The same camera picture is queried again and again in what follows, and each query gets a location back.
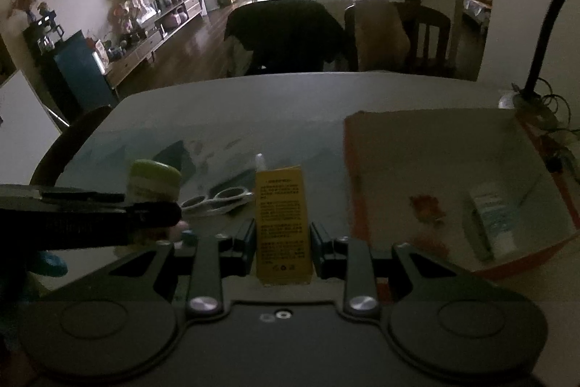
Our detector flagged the slatted wooden chair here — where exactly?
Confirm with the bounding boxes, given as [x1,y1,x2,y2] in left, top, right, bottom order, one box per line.
[344,1,452,76]

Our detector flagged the yellow carton box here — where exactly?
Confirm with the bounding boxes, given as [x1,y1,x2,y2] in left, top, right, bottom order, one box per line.
[255,165,314,286]

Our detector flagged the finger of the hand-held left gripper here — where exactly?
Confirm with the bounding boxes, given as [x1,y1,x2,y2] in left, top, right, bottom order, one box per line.
[41,186,126,203]
[43,201,183,252]

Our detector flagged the red cardboard box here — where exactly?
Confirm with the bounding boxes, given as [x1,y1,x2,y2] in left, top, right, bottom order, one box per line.
[343,108,580,281]

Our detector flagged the pink flower bunch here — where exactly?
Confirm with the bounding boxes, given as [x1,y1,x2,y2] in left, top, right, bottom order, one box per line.
[109,1,137,38]

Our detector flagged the long wooden tv cabinet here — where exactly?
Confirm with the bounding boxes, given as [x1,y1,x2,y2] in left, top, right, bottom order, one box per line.
[104,0,204,89]

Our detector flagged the mountain print table mat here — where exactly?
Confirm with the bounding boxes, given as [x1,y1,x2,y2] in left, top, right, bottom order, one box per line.
[59,128,349,243]

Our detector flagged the tan cloth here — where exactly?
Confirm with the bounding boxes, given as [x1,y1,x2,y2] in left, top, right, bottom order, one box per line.
[355,0,411,73]

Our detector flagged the white squeeze tube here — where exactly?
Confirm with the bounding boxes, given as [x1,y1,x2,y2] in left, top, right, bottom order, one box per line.
[467,182,518,263]

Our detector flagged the black jacket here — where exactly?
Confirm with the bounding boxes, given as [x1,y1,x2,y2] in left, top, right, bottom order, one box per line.
[225,0,359,77]

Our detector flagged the round back wooden chair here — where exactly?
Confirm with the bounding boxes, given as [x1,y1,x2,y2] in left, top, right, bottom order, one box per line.
[29,105,114,188]

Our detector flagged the tangled cable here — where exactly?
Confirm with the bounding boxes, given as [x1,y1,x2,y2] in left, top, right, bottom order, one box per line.
[512,83,580,184]

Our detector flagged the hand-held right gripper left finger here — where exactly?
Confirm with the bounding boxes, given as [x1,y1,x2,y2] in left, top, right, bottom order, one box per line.
[106,218,258,316]

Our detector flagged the glass jar with lid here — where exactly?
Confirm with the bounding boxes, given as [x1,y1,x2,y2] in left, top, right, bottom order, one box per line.
[126,159,183,243]

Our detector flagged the dark hand fan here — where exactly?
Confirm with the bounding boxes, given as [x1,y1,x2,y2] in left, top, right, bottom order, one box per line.
[152,140,198,179]

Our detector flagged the white sunglasses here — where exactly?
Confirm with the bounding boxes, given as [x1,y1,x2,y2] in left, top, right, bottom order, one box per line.
[180,186,254,216]

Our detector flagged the blue cabinet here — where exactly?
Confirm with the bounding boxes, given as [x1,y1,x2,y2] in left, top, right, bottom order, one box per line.
[53,30,120,116]

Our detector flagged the black appliance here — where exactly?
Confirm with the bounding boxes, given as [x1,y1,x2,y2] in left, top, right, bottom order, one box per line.
[22,11,62,57]

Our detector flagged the white board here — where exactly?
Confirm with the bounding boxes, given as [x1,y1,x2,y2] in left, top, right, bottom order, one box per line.
[0,70,63,185]

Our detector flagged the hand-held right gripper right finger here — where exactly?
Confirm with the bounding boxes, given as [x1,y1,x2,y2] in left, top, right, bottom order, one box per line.
[309,221,474,317]

